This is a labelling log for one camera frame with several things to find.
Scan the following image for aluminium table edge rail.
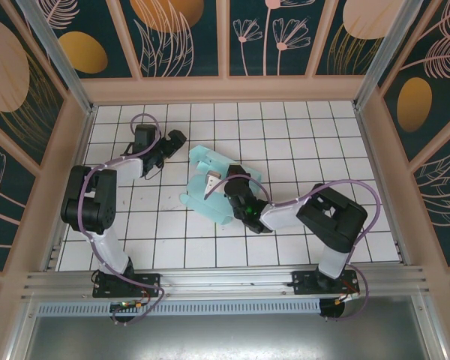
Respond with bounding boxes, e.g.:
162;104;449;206
354;104;408;266
43;104;98;273

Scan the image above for light teal cloth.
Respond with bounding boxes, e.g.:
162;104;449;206
179;145;263;226

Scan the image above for aluminium mounting rail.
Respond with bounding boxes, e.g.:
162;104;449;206
20;265;431;301

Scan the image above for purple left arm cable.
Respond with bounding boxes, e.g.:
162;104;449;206
80;112;166;327

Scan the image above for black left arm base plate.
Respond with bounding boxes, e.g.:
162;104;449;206
92;272;162;299

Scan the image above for grey slotted cable duct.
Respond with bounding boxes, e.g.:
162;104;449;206
37;299;322;316

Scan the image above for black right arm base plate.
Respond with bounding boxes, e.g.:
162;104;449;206
290;270;361;296

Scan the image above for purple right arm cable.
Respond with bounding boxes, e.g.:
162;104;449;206
204;175;382;323

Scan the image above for small green circuit board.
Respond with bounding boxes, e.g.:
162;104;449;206
110;299;146;312

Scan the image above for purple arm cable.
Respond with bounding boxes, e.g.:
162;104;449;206
204;175;382;323
80;112;166;327

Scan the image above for aluminium frame post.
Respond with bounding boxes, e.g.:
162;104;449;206
352;0;425;110
16;0;98;113

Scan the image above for grey metal sheet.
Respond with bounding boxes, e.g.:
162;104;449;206
7;295;447;360

